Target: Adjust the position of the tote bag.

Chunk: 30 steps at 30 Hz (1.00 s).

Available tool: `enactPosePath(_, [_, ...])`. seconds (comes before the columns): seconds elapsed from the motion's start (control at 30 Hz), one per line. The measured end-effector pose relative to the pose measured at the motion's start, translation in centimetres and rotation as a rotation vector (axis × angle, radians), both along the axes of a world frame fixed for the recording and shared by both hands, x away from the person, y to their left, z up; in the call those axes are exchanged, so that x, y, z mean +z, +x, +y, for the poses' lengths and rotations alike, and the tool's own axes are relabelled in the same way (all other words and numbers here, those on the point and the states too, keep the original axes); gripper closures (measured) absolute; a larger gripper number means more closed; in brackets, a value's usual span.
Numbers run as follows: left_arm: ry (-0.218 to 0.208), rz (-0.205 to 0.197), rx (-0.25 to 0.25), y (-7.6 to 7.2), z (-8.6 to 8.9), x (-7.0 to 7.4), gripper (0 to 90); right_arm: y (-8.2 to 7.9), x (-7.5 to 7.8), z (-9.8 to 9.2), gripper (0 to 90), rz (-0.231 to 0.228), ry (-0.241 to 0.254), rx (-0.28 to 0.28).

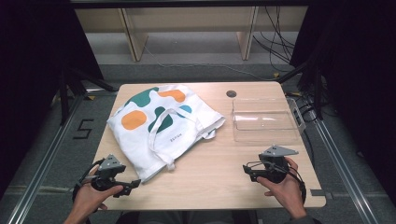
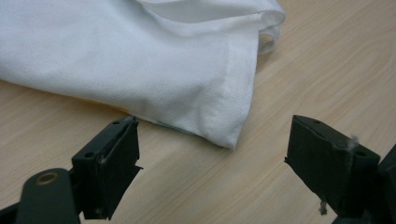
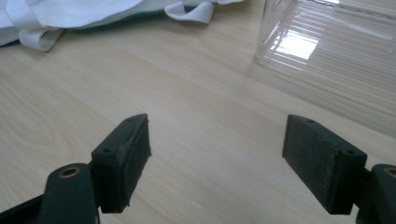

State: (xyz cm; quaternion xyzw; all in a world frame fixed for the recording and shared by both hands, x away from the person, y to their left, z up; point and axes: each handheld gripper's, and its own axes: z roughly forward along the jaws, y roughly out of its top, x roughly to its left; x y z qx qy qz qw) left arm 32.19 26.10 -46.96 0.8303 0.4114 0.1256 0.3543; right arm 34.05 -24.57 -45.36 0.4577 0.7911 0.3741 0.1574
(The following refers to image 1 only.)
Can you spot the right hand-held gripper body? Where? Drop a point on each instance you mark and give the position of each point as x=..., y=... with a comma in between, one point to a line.
x=275, y=168

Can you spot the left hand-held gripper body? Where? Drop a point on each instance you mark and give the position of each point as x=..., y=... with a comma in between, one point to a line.
x=109, y=163

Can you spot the white tote bag coloured blobs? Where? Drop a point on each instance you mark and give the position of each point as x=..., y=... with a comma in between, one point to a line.
x=186, y=137

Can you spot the person's right hand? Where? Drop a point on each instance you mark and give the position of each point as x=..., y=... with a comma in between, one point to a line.
x=289, y=193

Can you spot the person's left hand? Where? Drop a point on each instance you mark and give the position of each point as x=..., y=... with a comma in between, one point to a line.
x=88, y=200

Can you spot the clear plastic box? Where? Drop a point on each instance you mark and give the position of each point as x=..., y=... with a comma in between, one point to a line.
x=264, y=124

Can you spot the black metal stand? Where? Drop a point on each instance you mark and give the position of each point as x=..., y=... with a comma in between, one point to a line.
x=317, y=93
x=64, y=99

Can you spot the dark curtain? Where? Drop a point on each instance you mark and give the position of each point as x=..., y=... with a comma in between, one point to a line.
x=31, y=77
x=361, y=77

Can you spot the light wooden desk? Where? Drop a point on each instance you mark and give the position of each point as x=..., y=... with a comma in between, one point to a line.
x=186, y=18

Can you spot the aluminium floor rail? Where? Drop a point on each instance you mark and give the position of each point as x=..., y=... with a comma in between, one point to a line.
x=43, y=168
x=345, y=174

